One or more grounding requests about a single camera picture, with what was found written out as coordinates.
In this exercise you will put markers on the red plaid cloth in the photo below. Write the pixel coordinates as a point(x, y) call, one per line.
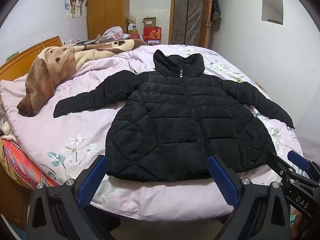
point(22, 162)

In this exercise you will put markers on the pink floral duvet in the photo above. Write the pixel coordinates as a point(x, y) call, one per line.
point(50, 135)

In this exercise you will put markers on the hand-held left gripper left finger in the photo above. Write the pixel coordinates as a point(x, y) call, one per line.
point(92, 180)

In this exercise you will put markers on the wooden door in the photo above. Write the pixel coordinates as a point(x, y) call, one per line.
point(208, 17)

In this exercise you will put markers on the red box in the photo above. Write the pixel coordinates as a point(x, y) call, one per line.
point(152, 34)

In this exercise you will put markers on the brown dog print blanket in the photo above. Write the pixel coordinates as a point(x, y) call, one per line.
point(45, 80)

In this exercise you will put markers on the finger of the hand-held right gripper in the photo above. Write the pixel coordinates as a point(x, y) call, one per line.
point(281, 167)
point(297, 160)

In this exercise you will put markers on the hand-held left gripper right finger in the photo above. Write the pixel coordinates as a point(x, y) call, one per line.
point(222, 182)

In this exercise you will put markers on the hanging bags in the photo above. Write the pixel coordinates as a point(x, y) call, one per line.
point(216, 7)

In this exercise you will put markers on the cardboard box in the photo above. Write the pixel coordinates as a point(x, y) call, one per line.
point(149, 22)

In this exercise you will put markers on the white plastic bag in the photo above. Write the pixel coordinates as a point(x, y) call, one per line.
point(113, 33)

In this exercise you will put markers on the black puffer jacket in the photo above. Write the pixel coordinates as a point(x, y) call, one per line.
point(180, 120)

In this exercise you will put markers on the wooden headboard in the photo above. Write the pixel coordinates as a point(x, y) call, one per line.
point(22, 60)

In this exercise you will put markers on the wooden wardrobe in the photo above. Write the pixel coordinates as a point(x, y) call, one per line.
point(107, 5)

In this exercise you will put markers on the cartoon couple wall poster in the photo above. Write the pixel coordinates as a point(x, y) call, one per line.
point(76, 7)

